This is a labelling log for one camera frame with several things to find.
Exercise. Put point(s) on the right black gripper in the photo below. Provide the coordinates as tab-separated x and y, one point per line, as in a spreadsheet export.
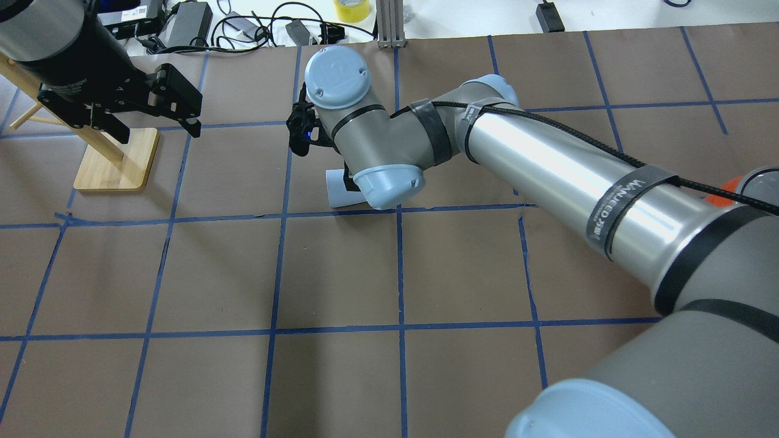
348	178

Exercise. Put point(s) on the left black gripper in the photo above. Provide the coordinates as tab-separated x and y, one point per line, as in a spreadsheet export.
61	70

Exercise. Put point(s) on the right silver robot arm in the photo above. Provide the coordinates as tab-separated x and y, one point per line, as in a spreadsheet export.
709	256

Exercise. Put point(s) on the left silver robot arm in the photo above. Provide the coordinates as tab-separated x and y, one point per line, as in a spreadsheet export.
60	32

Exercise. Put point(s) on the wooden cup tree stand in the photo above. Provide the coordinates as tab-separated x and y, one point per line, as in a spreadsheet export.
107	165

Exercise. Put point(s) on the black power adapter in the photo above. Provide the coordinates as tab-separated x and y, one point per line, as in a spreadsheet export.
191	22

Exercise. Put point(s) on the yellow tape roll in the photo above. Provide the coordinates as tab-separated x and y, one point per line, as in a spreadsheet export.
352	11

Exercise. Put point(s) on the small black power brick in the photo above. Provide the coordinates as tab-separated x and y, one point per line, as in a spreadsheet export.
549	18

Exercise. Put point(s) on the orange can-shaped container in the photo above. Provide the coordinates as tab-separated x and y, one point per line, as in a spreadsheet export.
730	188

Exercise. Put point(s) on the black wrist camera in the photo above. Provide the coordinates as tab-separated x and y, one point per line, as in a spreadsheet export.
300	125

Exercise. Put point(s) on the aluminium frame post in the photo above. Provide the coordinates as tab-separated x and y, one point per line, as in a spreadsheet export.
390	24

